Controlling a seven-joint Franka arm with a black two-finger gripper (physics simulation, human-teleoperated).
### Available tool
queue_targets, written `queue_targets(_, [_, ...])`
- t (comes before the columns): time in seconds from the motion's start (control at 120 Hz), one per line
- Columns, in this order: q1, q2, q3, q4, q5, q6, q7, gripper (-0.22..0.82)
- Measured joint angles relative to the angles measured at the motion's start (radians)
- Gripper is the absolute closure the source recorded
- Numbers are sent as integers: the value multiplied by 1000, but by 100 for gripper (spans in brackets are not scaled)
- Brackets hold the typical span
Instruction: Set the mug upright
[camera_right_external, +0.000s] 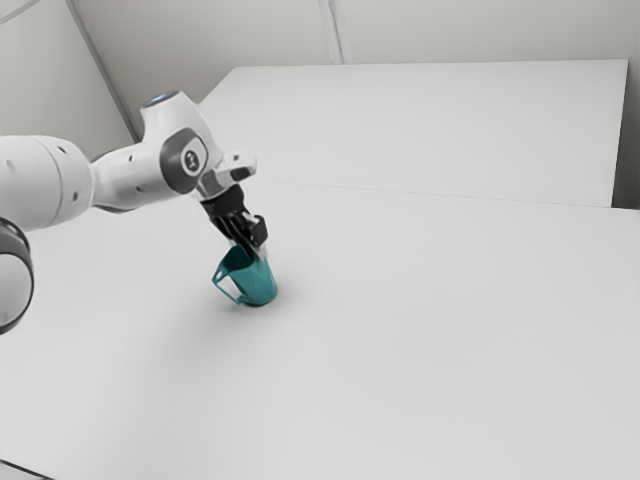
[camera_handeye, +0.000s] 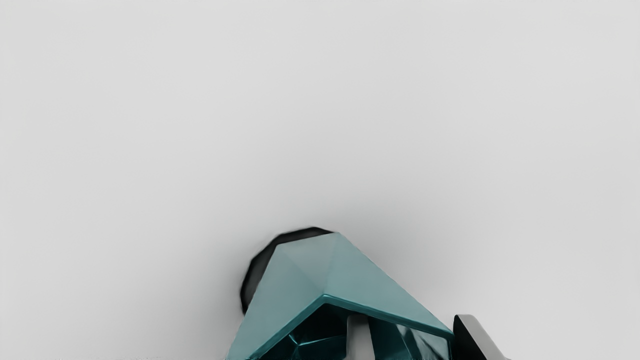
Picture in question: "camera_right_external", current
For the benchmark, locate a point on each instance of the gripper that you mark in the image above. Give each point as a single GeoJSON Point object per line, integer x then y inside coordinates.
{"type": "Point", "coordinates": [231, 212]}

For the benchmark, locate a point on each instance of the teal faceted mug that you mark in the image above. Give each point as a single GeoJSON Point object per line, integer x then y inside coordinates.
{"type": "Point", "coordinates": [252, 280]}

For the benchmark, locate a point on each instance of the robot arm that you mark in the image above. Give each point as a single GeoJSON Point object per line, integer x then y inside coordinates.
{"type": "Point", "coordinates": [125, 170]}

